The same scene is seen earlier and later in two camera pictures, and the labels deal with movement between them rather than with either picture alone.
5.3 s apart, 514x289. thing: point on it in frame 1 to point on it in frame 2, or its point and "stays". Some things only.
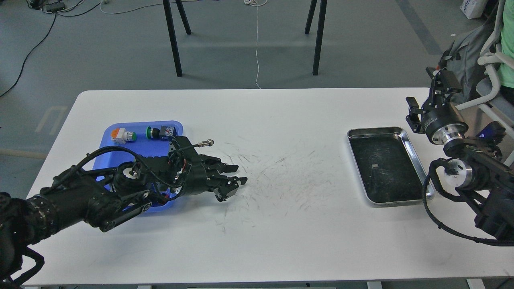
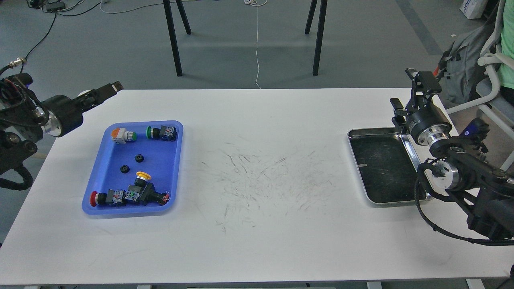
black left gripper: [196, 174] to [65, 114]
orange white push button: [119, 136] stays
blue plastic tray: [147, 139] stays
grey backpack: [461, 58] stays
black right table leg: [321, 19] stays
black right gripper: [443, 125] to [429, 126]
